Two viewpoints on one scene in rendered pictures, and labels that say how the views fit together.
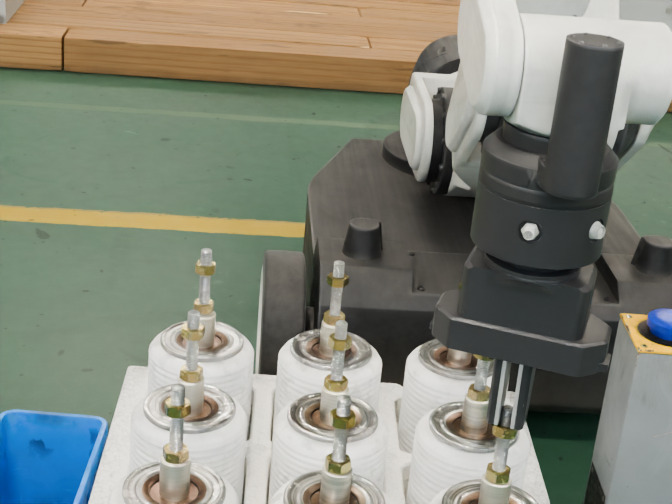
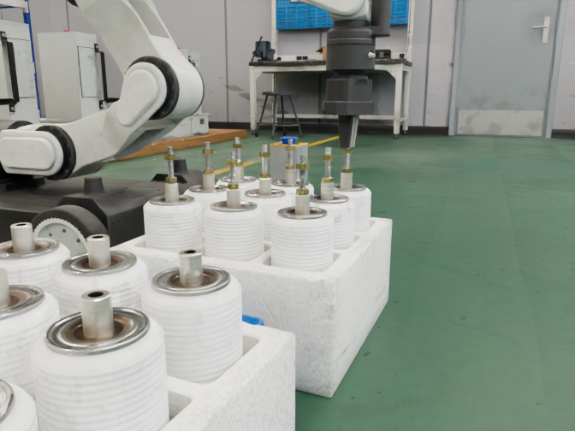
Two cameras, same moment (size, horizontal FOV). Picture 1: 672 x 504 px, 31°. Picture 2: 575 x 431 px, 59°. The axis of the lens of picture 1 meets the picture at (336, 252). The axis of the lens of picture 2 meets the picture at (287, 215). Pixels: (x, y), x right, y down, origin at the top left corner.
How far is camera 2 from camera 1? 0.97 m
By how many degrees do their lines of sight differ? 61
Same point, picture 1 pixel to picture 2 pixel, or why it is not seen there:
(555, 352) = (370, 106)
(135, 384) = (132, 249)
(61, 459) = not seen: hidden behind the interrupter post
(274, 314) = (92, 227)
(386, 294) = (125, 203)
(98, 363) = not seen: outside the picture
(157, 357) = (172, 209)
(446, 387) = (253, 185)
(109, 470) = (208, 260)
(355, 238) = (95, 184)
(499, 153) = (357, 28)
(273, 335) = not seen: hidden behind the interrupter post
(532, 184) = (370, 36)
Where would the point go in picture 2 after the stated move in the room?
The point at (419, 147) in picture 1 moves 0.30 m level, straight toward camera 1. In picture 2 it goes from (54, 154) to (143, 162)
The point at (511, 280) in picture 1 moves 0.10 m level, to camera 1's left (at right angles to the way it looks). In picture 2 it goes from (360, 79) to (341, 78)
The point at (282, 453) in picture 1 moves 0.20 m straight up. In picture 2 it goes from (269, 210) to (269, 91)
